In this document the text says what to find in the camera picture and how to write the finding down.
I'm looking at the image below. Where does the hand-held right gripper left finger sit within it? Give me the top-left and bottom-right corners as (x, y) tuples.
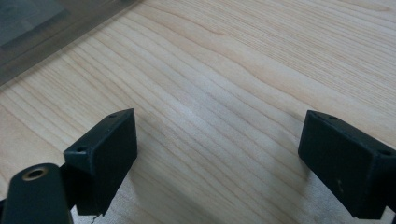
(63, 107), (138, 217)

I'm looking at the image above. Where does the translucent grey plastic container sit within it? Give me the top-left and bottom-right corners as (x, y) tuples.
(0, 0), (145, 87)

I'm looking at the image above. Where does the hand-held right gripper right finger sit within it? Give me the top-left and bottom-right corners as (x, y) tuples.
(297, 109), (396, 220)

